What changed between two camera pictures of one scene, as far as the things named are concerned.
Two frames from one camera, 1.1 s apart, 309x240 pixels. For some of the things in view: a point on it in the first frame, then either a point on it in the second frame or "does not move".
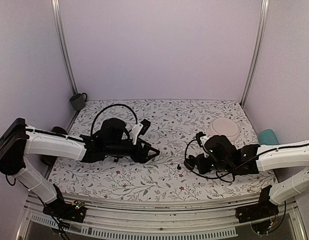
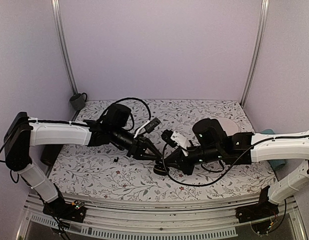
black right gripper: (198, 161) -> (182, 164)
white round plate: (223, 126) does not move
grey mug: (78, 101) does not move
